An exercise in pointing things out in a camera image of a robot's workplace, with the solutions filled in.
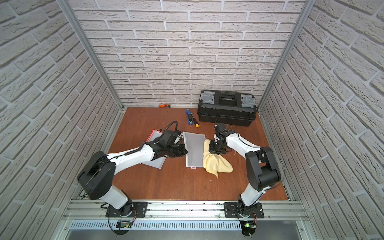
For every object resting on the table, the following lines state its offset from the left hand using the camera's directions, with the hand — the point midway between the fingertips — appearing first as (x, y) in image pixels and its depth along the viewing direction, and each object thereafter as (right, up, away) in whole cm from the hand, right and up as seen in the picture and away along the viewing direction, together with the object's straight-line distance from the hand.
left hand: (190, 150), depth 85 cm
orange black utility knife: (-23, +30, +36) cm, 52 cm away
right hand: (+14, -2, +6) cm, 15 cm away
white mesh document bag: (+2, +2, +10) cm, 11 cm away
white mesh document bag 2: (-21, -9, +5) cm, 23 cm away
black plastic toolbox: (+24, +26, +12) cm, 38 cm away
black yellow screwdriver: (+3, +15, +23) cm, 28 cm away
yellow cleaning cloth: (+15, -8, +1) cm, 17 cm away
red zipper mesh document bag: (-26, +8, +17) cm, 32 cm away
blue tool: (-1, +19, +22) cm, 29 cm away
